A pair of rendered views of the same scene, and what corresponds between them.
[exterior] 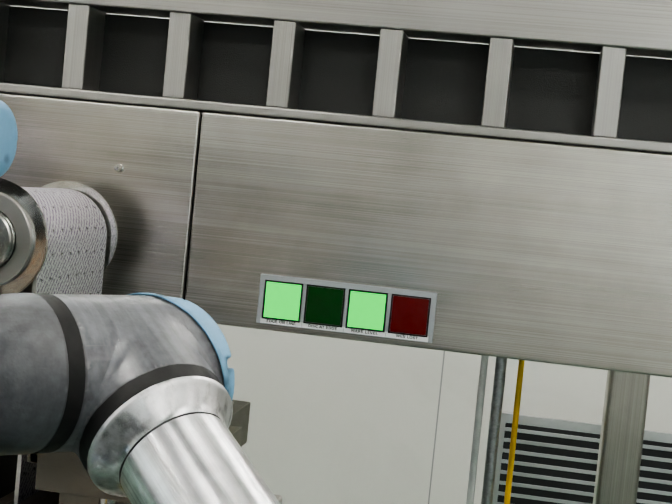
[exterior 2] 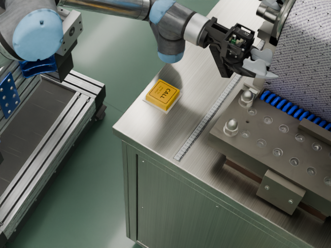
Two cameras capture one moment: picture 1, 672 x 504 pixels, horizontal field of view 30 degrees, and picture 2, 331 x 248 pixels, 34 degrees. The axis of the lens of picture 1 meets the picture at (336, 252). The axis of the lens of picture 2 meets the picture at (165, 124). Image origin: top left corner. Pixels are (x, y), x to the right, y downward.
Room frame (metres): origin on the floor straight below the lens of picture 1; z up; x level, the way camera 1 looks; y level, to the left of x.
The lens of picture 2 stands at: (1.55, -0.52, 2.15)
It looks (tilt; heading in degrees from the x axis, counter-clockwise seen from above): 58 degrees down; 111
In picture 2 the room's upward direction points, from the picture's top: 5 degrees clockwise
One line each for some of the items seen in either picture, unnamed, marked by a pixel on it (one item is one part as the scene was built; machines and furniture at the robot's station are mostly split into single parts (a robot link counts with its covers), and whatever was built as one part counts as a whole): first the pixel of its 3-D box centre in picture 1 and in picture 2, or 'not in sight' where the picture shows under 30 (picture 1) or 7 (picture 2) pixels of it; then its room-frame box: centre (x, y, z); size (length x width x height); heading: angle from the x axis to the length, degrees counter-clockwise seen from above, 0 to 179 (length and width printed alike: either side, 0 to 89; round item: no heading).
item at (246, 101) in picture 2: not in sight; (247, 97); (1.46, 0.29, 1.05); 0.04 x 0.04 x 0.04
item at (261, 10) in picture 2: not in sight; (263, 9); (1.41, 0.46, 1.18); 0.04 x 0.02 x 0.04; 81
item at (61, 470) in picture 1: (154, 440); (294, 155); (1.62, 0.21, 1.00); 0.40 x 0.16 x 0.06; 171
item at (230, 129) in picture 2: not in sight; (231, 125); (1.45, 0.19, 1.05); 0.04 x 0.04 x 0.04
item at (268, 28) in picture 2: not in sight; (266, 49); (1.45, 0.45, 1.05); 0.06 x 0.05 x 0.31; 171
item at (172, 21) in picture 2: not in sight; (173, 17); (1.20, 0.39, 1.11); 0.11 x 0.08 x 0.09; 171
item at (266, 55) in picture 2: not in sight; (267, 58); (1.47, 0.37, 1.12); 0.09 x 0.03 x 0.06; 172
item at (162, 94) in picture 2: not in sight; (162, 94); (1.23, 0.29, 0.91); 0.07 x 0.07 x 0.02; 81
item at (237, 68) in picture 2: not in sight; (242, 65); (1.42, 0.34, 1.09); 0.09 x 0.05 x 0.02; 170
